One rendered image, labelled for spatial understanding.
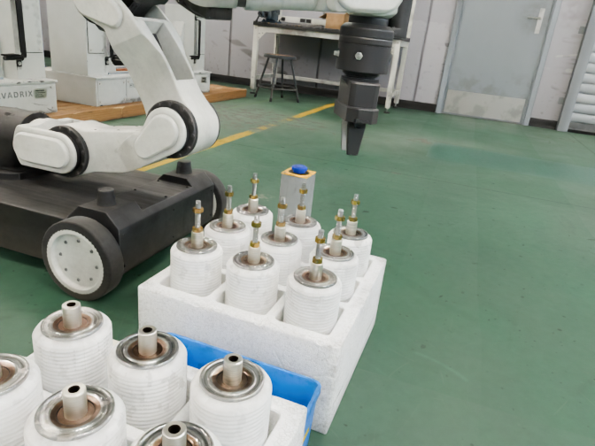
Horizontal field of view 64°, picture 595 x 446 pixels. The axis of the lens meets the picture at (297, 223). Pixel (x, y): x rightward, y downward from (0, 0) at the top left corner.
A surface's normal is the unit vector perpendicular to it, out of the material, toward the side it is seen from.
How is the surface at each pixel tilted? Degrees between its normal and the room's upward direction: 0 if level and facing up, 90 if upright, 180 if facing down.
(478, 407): 0
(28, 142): 90
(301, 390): 88
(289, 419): 0
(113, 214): 46
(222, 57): 90
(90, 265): 90
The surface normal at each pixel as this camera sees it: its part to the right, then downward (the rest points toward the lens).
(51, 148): -0.33, 0.31
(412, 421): 0.10, -0.93
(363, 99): 0.15, 0.37
